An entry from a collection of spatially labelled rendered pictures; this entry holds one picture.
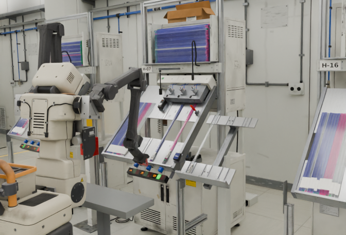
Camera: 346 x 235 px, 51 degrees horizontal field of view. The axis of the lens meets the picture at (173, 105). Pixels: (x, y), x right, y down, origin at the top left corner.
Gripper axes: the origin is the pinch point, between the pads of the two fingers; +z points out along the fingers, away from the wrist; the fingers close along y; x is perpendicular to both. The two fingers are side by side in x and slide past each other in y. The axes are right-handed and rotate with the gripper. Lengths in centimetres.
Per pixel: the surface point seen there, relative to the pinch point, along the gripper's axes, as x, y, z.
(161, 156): -8.8, -7.1, 1.2
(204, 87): -66, -17, -5
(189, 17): -133, 24, -18
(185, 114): -45.0, -7.3, 1.4
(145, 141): -18.2, 13.7, 1.4
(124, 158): -1.2, 23.6, 1.2
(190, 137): -26.4, -21.8, 1.4
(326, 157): -25, -109, -1
